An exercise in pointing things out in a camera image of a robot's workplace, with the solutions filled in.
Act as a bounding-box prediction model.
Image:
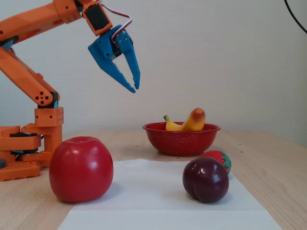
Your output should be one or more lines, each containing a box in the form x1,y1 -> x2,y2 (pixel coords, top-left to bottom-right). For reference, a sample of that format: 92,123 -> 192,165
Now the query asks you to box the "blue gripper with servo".
87,24 -> 142,94

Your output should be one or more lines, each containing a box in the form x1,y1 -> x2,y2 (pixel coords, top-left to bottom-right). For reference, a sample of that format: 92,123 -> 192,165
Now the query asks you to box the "yellow plastic banana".
163,107 -> 207,132

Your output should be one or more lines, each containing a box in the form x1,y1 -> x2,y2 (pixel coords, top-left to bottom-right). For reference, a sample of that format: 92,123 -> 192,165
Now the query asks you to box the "orange robot base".
0,106 -> 65,182

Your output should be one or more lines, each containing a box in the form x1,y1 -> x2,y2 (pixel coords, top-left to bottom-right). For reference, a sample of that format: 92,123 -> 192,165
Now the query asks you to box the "red speckled enamel bowl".
142,122 -> 222,157

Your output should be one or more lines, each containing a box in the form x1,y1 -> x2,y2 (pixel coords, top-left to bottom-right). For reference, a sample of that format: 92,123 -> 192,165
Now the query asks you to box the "red plastic apple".
48,136 -> 114,204

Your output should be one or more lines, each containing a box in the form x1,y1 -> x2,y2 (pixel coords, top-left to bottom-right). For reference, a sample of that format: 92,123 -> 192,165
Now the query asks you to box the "white paper sheet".
57,159 -> 284,230

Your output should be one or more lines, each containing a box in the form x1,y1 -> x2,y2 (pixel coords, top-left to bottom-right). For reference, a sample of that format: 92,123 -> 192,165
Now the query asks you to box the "red plastic strawberry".
201,150 -> 232,174

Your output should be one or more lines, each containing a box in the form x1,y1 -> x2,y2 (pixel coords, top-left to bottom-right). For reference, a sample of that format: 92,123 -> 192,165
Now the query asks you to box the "dark purple plastic plum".
182,157 -> 230,204

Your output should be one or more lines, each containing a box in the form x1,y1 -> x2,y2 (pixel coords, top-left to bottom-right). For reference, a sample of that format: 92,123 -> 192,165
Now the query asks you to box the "red black white servo cable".
98,0 -> 133,40

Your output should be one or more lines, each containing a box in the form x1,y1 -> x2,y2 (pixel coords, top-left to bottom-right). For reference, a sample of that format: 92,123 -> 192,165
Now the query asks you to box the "thin black hanging cable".
283,0 -> 307,35

